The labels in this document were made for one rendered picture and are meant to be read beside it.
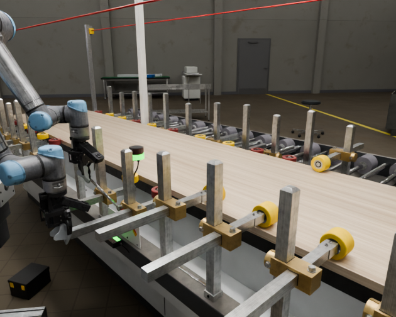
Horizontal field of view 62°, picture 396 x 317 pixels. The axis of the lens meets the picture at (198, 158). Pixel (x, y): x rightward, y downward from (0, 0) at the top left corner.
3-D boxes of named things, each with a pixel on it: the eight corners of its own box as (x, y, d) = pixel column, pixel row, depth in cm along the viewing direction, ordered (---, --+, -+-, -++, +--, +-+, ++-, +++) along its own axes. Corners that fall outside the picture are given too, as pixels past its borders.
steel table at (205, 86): (141, 117, 832) (139, 82, 806) (207, 116, 849) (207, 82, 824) (139, 122, 769) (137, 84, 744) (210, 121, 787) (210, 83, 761)
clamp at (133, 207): (137, 222, 132) (136, 211, 131) (120, 211, 142) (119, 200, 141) (148, 217, 136) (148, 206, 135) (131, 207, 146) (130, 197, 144)
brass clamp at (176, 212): (174, 222, 112) (173, 208, 110) (151, 209, 121) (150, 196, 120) (187, 216, 116) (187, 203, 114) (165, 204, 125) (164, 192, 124)
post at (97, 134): (104, 224, 160) (94, 127, 146) (100, 221, 162) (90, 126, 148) (110, 221, 162) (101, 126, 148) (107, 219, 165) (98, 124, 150)
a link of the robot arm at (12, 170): (-6, 182, 103) (29, 173, 111) (11, 190, 96) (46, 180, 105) (-11, 158, 100) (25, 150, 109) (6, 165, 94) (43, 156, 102)
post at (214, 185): (213, 303, 107) (215, 162, 93) (205, 297, 109) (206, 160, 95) (220, 297, 109) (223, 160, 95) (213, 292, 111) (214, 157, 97)
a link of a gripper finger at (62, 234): (53, 248, 116) (49, 224, 113) (70, 242, 120) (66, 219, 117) (56, 252, 114) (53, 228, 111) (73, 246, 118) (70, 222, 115)
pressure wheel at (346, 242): (339, 231, 91) (314, 235, 97) (351, 258, 90) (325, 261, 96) (348, 224, 95) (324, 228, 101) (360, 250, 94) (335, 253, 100)
